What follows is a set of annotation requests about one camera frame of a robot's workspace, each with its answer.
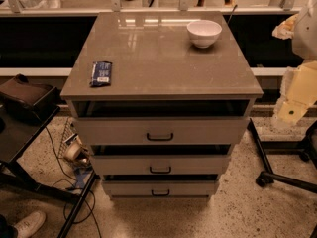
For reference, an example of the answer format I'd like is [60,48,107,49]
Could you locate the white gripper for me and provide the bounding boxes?
[272,60,317,127]

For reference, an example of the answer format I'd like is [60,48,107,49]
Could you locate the white ceramic bowl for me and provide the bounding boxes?
[187,20,222,49]

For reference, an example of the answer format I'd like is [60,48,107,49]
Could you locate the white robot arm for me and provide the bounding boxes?
[272,0,317,127]

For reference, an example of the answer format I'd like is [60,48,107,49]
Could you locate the blue rxbar blueberry wrapper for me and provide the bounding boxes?
[90,61,112,87]

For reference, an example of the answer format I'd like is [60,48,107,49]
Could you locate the black chair base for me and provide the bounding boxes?
[248,121,317,194]

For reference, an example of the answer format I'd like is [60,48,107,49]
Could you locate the grey three-drawer cabinet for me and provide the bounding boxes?
[59,10,264,201]

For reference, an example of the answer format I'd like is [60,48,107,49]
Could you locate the middle grey drawer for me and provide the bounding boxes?
[90,156,230,175]

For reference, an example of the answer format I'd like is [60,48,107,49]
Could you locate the grey drawer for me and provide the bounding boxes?
[90,156,230,175]
[102,181,219,197]
[73,118,249,146]

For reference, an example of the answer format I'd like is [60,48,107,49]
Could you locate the bottom grey drawer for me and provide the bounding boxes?
[102,181,219,197]

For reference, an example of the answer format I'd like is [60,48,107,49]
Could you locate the top grey drawer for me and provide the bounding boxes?
[73,118,249,146]

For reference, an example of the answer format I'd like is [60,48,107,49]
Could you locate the masking tape roll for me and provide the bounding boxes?
[63,141,82,161]

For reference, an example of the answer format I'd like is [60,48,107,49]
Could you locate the black side table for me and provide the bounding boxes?
[0,106,96,238]

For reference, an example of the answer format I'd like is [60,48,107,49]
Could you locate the white sneaker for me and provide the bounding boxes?
[14,210,46,238]

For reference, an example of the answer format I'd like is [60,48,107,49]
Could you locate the black floor cable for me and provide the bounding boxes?
[44,126,103,238]

